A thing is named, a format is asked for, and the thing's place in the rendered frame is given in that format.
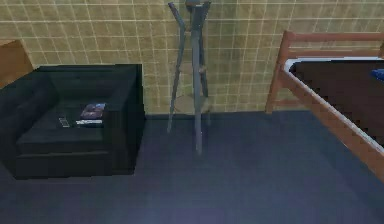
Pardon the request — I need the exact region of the grey tripod floor lamp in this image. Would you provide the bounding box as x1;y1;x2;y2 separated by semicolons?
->
166;0;213;156

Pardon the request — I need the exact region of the dark blue book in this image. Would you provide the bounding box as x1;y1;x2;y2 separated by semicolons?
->
75;102;107;128

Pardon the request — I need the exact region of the black armchair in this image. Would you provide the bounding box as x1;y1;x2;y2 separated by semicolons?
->
0;63;146;180

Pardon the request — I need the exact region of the brown wooden bed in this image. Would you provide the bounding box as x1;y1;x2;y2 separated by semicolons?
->
265;30;384;184

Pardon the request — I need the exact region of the brown wooden cabinet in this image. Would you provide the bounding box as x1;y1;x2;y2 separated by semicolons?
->
0;39;34;89

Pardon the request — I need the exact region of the blue pillow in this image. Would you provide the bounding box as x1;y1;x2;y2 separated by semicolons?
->
371;68;384;82

